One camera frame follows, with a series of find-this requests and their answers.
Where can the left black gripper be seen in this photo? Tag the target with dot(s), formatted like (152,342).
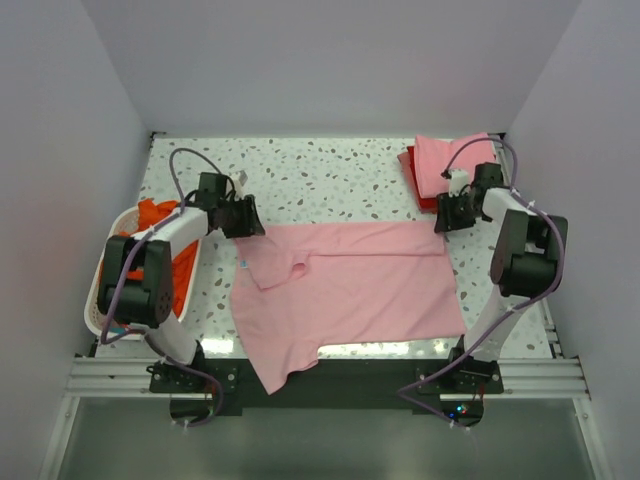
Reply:
(249,224)

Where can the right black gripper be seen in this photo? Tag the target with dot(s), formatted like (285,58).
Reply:
(445,218)

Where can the pink t shirt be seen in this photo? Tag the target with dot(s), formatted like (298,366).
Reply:
(477,153)
(299,288)

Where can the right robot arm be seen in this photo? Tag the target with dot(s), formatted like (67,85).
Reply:
(528,259)

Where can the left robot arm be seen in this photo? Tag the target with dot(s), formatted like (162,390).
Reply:
(189,223)

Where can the folded red t shirt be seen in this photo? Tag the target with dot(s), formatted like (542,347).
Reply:
(425,202)

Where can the folded pink t shirt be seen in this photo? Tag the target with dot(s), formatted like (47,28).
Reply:
(477,153)

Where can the orange t shirt in basket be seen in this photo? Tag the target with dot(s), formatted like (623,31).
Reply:
(158,279)

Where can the white laundry basket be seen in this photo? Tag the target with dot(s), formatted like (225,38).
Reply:
(100,320)

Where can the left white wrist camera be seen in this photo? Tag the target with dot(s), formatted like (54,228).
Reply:
(239,180)

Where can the aluminium frame rail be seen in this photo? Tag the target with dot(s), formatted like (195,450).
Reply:
(112,427)

